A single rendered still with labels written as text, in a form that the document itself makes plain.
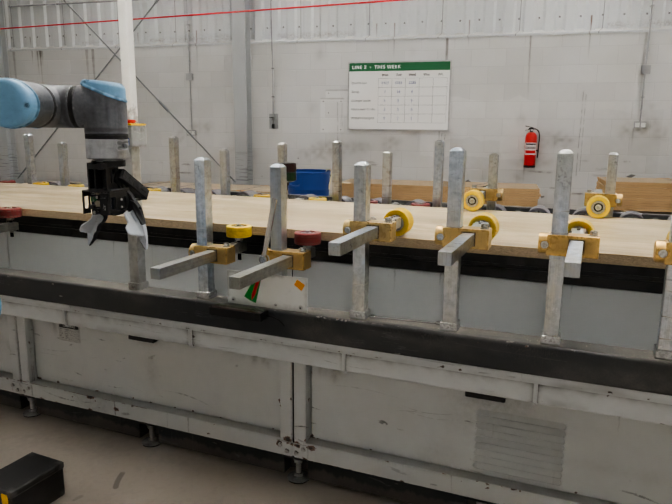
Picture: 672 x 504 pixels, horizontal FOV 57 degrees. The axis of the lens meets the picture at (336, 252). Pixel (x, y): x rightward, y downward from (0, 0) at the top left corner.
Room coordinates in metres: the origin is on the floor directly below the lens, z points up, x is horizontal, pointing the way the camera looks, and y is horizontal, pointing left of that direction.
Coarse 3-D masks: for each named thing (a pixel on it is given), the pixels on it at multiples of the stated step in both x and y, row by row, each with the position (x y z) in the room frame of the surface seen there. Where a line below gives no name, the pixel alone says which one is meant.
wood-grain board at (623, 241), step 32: (0, 192) 2.91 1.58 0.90; (32, 192) 2.92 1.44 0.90; (64, 192) 2.93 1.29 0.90; (160, 192) 2.97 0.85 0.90; (160, 224) 2.10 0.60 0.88; (192, 224) 2.05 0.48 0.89; (224, 224) 2.00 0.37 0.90; (256, 224) 2.00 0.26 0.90; (288, 224) 2.00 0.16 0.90; (320, 224) 2.01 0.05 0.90; (416, 224) 2.03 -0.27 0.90; (512, 224) 2.05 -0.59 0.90; (544, 224) 2.05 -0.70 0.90; (608, 224) 2.06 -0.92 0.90; (640, 224) 2.07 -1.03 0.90; (544, 256) 1.62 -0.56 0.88; (608, 256) 1.56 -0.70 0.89; (640, 256) 1.53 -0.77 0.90
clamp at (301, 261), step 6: (270, 252) 1.72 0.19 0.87; (276, 252) 1.71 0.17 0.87; (282, 252) 1.70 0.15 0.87; (288, 252) 1.69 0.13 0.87; (294, 252) 1.69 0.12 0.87; (300, 252) 1.69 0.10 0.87; (306, 252) 1.69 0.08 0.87; (270, 258) 1.72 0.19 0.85; (294, 258) 1.69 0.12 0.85; (300, 258) 1.68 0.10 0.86; (306, 258) 1.69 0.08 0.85; (294, 264) 1.69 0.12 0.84; (300, 264) 1.68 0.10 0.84; (306, 264) 1.69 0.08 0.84; (300, 270) 1.68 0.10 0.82
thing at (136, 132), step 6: (132, 126) 1.89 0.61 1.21; (138, 126) 1.91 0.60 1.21; (144, 126) 1.94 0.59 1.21; (132, 132) 1.89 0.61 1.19; (138, 132) 1.91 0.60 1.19; (144, 132) 1.94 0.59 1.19; (132, 138) 1.89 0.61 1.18; (138, 138) 1.91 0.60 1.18; (144, 138) 1.94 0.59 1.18; (132, 144) 1.89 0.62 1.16; (138, 144) 1.91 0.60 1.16; (144, 144) 1.93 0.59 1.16
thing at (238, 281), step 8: (312, 248) 1.81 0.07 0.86; (280, 256) 1.68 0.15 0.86; (288, 256) 1.68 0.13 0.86; (312, 256) 1.81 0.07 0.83; (264, 264) 1.58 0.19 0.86; (272, 264) 1.58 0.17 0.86; (280, 264) 1.62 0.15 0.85; (288, 264) 1.67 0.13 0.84; (240, 272) 1.48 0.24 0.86; (248, 272) 1.49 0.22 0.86; (256, 272) 1.50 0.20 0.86; (264, 272) 1.54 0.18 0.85; (272, 272) 1.58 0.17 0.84; (232, 280) 1.44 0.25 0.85; (240, 280) 1.43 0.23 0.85; (248, 280) 1.47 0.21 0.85; (256, 280) 1.50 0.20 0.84; (232, 288) 1.44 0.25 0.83; (240, 288) 1.43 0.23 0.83
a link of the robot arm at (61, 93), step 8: (48, 88) 1.30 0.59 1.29; (56, 88) 1.34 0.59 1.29; (64, 88) 1.34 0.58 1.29; (72, 88) 1.34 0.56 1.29; (56, 96) 1.31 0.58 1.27; (64, 96) 1.33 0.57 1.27; (56, 104) 1.30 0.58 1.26; (64, 104) 1.32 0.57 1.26; (56, 112) 1.30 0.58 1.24; (64, 112) 1.33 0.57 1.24; (72, 112) 1.33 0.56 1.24; (56, 120) 1.32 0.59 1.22; (64, 120) 1.34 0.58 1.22; (72, 120) 1.34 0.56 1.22
